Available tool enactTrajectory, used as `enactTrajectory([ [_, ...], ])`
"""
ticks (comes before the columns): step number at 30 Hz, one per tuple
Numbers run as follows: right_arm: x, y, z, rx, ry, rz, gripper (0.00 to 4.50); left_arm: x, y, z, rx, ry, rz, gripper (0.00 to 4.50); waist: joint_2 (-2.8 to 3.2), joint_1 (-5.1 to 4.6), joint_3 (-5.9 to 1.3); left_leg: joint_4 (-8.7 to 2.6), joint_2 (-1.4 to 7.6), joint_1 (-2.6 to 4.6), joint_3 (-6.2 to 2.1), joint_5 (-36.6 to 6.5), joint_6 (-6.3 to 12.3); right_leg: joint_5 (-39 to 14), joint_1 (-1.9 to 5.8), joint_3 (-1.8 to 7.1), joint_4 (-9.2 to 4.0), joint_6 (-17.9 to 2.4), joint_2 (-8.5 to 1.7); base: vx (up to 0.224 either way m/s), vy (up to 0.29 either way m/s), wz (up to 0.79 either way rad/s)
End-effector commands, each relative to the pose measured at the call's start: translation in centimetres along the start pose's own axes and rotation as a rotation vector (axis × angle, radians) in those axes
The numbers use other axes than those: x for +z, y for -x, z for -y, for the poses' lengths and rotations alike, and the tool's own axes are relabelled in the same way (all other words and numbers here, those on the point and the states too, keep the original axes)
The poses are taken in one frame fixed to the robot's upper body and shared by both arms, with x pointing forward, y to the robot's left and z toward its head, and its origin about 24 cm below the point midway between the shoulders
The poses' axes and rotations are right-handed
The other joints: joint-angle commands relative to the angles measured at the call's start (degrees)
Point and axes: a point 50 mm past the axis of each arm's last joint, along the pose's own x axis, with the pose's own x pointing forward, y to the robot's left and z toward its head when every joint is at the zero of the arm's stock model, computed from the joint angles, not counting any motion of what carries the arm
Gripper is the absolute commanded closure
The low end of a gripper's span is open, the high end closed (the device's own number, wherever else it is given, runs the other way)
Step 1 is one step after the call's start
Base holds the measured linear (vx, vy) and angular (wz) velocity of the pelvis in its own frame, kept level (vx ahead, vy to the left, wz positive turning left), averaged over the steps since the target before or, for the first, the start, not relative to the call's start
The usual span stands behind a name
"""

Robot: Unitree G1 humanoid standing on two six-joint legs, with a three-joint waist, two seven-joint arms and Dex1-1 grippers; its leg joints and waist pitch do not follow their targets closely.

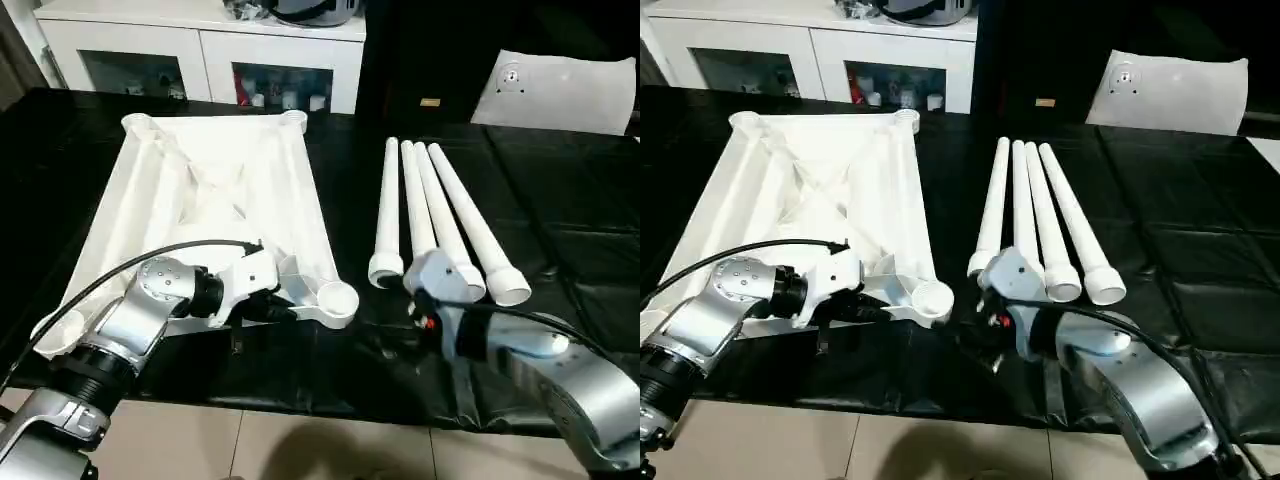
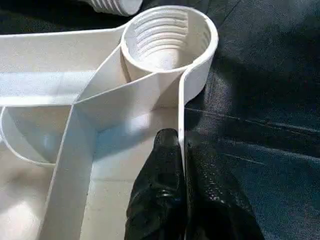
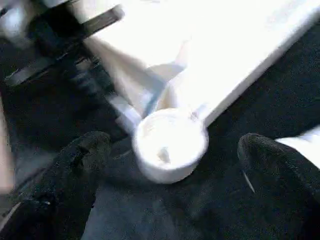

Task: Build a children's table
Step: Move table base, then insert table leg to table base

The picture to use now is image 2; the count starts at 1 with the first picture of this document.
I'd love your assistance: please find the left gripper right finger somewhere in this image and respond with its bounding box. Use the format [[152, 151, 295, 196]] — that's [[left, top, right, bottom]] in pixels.
[[184, 132, 266, 240]]

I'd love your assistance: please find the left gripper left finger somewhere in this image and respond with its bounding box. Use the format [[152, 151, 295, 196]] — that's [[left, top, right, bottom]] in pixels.
[[124, 128, 187, 240]]

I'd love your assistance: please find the black work mat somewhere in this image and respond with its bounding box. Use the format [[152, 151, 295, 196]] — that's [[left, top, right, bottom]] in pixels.
[[0, 0, 320, 240]]

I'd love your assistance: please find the white plastic table leg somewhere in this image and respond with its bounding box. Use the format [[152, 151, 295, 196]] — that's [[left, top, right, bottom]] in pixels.
[[84, 0, 143, 17]]

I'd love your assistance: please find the white plastic table top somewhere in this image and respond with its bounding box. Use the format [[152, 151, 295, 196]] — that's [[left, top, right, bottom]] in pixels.
[[0, 4, 220, 240]]

